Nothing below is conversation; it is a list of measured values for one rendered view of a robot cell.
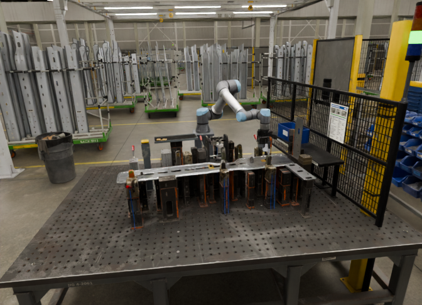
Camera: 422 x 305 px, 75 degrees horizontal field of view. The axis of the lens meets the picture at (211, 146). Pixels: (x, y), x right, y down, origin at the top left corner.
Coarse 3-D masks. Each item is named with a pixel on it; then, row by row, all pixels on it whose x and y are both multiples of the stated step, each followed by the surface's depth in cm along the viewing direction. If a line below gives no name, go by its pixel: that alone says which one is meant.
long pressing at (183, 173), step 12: (264, 156) 235; (276, 156) 234; (156, 168) 215; (168, 168) 216; (180, 168) 215; (192, 168) 215; (204, 168) 214; (216, 168) 213; (228, 168) 213; (240, 168) 213; (252, 168) 213; (120, 180) 198; (144, 180) 198
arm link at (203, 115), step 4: (200, 108) 273; (204, 108) 271; (200, 112) 264; (204, 112) 264; (208, 112) 268; (200, 116) 265; (204, 116) 266; (208, 116) 268; (200, 120) 267; (204, 120) 267
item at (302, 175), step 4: (288, 164) 217; (296, 164) 216; (288, 168) 212; (292, 168) 210; (296, 168) 210; (300, 168) 210; (296, 172) 203; (300, 172) 203; (304, 172) 203; (308, 172) 203; (300, 176) 196; (304, 176) 196; (308, 176) 196; (312, 176) 196
